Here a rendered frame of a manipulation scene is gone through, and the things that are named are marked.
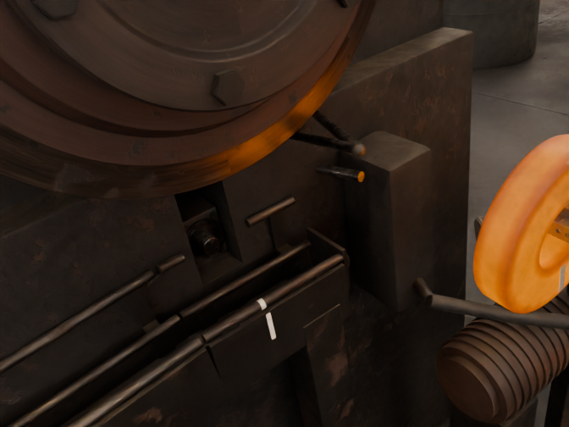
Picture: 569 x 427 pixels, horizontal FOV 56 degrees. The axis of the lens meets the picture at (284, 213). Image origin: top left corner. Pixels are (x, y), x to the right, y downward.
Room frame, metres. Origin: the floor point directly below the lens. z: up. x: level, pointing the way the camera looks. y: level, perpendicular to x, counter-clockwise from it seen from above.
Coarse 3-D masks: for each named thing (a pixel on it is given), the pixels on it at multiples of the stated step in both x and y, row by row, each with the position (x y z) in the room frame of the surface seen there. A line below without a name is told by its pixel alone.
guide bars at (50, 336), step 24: (264, 216) 0.56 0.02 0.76; (168, 264) 0.50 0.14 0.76; (264, 264) 0.54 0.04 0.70; (288, 264) 0.56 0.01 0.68; (120, 288) 0.47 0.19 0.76; (96, 312) 0.45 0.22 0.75; (144, 312) 0.48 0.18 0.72; (192, 312) 0.48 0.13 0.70; (48, 336) 0.43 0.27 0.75; (144, 336) 0.45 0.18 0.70; (168, 336) 0.47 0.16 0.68; (120, 360) 0.43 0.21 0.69; (72, 384) 0.41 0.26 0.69; (48, 408) 0.39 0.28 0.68
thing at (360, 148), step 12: (324, 120) 0.53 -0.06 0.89; (300, 132) 0.54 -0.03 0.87; (336, 132) 0.48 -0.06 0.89; (324, 144) 0.47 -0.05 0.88; (336, 144) 0.45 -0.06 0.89; (348, 144) 0.43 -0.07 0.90; (360, 144) 0.42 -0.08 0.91; (360, 156) 0.42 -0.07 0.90; (324, 168) 0.45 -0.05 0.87; (336, 168) 0.44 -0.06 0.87; (360, 180) 0.42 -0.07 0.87
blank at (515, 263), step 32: (544, 160) 0.34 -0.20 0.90; (512, 192) 0.33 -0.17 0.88; (544, 192) 0.32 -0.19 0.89; (512, 224) 0.32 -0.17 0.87; (544, 224) 0.32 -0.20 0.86; (480, 256) 0.33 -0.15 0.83; (512, 256) 0.31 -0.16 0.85; (544, 256) 0.36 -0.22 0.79; (480, 288) 0.33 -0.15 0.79; (512, 288) 0.31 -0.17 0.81; (544, 288) 0.34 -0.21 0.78
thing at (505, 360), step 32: (480, 320) 0.54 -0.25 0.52; (448, 352) 0.51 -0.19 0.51; (480, 352) 0.48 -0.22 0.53; (512, 352) 0.48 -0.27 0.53; (544, 352) 0.48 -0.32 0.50; (448, 384) 0.50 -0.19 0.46; (480, 384) 0.45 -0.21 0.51; (512, 384) 0.44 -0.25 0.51; (544, 384) 0.46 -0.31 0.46; (480, 416) 0.45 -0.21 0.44; (512, 416) 0.44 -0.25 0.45
